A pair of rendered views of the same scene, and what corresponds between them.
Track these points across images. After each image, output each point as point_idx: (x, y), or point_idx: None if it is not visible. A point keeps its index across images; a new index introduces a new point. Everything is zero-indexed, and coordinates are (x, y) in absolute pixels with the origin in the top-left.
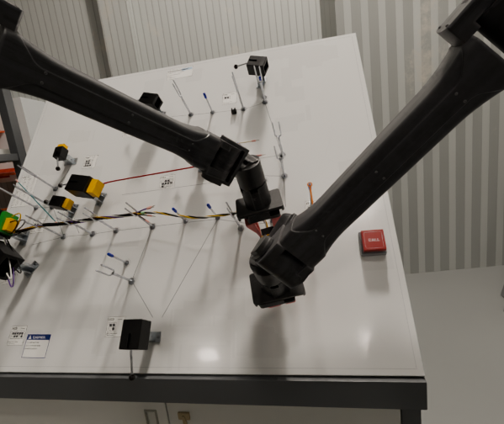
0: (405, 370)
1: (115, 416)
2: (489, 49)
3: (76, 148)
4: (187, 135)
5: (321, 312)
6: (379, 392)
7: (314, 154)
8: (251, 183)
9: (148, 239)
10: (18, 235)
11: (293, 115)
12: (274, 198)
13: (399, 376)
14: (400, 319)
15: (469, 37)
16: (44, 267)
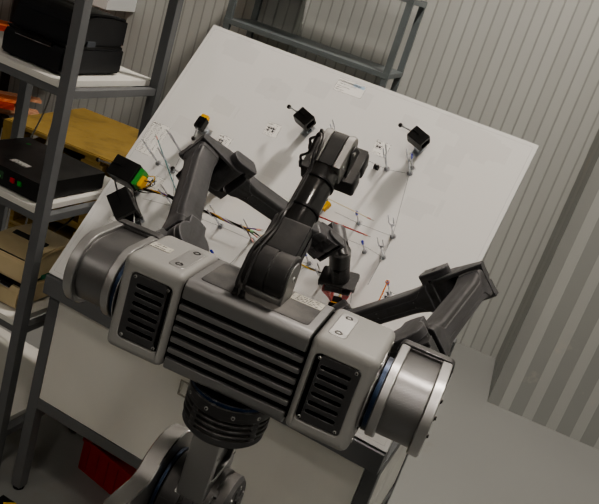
0: (376, 443)
1: (156, 372)
2: (427, 294)
3: (215, 119)
4: None
5: None
6: (351, 447)
7: (418, 252)
8: (336, 266)
9: (244, 249)
10: None
11: (425, 203)
12: (351, 281)
13: (370, 445)
14: None
15: (424, 285)
16: (148, 226)
